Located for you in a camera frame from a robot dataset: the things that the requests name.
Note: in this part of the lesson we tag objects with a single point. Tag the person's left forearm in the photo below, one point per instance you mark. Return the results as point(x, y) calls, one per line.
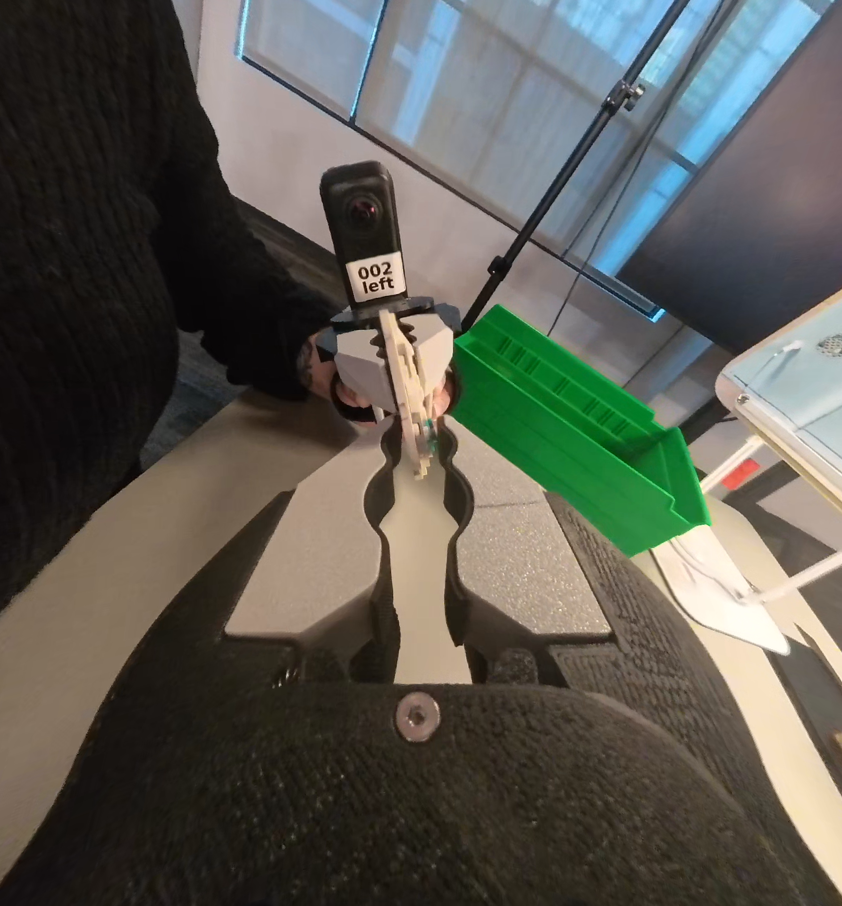
point(265, 333)

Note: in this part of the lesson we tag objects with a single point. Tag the black light stand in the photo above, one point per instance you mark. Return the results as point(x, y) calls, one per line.
point(620, 93)

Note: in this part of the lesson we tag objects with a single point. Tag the red floor box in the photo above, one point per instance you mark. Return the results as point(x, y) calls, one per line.
point(741, 474)

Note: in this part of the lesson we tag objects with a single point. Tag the round white lego plate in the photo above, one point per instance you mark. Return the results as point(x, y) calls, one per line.
point(407, 382)

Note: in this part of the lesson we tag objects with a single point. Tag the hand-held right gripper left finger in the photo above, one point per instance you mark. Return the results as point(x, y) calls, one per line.
point(308, 559)

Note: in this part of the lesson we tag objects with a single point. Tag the glass window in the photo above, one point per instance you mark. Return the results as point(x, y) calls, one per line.
point(463, 85)

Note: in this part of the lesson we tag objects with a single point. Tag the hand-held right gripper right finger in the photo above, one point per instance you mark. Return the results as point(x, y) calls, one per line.
point(527, 566)

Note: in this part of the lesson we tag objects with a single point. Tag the large black screen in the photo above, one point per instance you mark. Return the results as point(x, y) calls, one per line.
point(782, 212)

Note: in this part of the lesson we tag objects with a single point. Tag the light blue instruction booklet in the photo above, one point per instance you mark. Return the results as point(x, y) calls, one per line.
point(817, 382)

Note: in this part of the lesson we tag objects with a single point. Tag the person's left hand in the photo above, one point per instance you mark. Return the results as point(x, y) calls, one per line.
point(315, 368)

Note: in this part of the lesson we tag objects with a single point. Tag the green plastic bin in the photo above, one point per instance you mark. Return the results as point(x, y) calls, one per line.
point(577, 439)

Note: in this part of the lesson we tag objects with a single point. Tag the small teal lego piece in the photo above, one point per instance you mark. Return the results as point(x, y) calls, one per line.
point(429, 426)

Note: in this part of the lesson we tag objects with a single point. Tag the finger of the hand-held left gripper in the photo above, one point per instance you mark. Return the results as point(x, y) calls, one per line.
point(364, 368)
point(436, 354)

